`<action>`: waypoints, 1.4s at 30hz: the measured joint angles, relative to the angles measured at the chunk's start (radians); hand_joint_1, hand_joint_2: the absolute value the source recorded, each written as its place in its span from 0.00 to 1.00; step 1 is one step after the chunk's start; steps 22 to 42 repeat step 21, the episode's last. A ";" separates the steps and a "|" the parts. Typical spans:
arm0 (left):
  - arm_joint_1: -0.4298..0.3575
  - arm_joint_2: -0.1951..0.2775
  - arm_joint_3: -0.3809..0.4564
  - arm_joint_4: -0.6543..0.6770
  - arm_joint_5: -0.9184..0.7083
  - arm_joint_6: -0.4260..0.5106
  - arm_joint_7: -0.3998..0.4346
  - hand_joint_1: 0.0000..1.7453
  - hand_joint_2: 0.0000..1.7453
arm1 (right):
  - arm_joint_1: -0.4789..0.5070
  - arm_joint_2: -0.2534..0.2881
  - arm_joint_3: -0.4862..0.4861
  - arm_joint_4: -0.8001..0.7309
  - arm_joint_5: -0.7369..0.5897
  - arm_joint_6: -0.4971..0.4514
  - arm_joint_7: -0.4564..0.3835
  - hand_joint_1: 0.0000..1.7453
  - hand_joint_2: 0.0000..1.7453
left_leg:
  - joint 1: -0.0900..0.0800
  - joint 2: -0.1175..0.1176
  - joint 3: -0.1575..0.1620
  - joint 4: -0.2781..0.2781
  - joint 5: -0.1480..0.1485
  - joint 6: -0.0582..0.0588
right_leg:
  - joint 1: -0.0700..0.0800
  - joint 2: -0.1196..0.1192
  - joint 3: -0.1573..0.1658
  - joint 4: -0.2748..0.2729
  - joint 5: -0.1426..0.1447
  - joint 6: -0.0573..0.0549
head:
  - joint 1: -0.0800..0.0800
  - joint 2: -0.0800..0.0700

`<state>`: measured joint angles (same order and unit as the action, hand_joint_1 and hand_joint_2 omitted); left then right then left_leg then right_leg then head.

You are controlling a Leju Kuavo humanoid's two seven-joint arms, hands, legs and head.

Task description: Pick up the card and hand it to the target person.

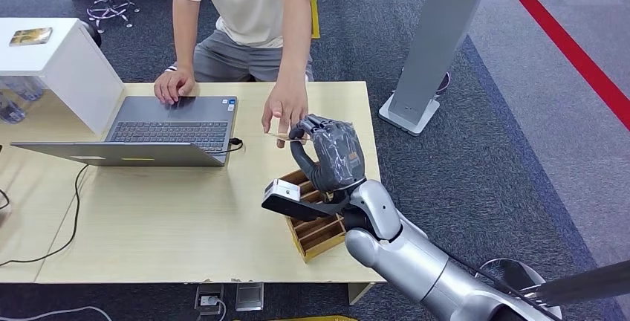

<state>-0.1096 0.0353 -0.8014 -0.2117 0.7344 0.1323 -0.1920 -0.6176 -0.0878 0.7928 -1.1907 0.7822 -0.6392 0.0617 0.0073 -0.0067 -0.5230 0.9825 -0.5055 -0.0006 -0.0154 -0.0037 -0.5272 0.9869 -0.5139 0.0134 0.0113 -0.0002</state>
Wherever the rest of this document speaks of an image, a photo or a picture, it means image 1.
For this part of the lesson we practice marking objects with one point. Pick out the person's right hand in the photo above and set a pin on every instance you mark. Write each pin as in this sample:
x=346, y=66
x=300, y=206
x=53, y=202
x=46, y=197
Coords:
x=173, y=85

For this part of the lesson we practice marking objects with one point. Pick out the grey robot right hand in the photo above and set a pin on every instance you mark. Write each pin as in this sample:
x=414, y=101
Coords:
x=339, y=154

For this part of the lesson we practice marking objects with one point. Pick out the person's left hand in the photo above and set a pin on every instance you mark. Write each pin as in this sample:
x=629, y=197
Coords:
x=285, y=107

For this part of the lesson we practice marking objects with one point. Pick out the gold patterned card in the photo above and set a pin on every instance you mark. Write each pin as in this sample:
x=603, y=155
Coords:
x=283, y=137

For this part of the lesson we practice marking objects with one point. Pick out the person's right forearm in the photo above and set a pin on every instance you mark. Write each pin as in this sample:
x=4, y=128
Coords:
x=185, y=48

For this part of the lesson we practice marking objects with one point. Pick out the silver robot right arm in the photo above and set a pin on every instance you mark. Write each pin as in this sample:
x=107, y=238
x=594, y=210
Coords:
x=418, y=264

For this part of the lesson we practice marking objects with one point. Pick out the person's left forearm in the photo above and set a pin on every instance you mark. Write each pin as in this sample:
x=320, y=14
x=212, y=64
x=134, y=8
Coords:
x=294, y=48

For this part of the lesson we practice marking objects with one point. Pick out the brown slotted card holder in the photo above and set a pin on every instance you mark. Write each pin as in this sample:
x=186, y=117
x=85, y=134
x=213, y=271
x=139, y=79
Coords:
x=317, y=237

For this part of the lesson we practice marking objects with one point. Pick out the person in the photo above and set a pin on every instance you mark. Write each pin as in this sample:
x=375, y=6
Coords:
x=241, y=8

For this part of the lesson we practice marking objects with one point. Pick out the gold card on cabinet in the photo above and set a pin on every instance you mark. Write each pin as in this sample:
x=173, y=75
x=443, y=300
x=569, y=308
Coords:
x=31, y=36

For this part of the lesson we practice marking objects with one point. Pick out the grey laptop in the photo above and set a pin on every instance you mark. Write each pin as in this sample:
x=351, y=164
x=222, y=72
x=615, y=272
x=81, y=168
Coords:
x=172, y=129

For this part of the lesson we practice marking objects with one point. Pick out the yellow floor tape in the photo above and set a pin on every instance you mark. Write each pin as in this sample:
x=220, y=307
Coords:
x=315, y=18

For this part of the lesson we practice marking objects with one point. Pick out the black round object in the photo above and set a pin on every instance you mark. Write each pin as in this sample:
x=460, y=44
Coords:
x=93, y=33

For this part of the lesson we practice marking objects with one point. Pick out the white side cabinet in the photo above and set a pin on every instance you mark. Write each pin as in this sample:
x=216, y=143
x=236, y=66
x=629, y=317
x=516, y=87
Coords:
x=74, y=72

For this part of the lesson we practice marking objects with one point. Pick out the clear plastic water bottle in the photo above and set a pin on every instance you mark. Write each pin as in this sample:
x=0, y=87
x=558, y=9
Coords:
x=29, y=88
x=11, y=109

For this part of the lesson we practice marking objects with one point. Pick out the grey standing kiosk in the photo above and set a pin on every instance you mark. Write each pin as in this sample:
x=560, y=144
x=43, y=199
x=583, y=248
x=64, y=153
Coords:
x=438, y=38

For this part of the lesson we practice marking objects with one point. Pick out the grey floor socket cover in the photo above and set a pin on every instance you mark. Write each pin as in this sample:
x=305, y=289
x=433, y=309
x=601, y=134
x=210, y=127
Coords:
x=249, y=297

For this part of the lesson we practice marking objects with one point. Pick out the floor socket box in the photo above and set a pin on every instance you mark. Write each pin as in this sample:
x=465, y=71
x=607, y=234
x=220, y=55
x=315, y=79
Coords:
x=208, y=300

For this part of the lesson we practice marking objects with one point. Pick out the red barrier belt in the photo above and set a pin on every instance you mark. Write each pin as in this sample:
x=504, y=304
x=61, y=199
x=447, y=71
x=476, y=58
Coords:
x=566, y=45

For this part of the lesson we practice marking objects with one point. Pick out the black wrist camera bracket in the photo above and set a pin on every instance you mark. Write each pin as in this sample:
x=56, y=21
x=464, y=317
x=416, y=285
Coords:
x=305, y=209

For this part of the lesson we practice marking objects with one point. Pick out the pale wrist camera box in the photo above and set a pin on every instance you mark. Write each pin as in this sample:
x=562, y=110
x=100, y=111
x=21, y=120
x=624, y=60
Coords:
x=282, y=192

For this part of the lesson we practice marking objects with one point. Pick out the chrome stanchion post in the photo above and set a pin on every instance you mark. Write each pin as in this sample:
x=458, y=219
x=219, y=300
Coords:
x=581, y=282

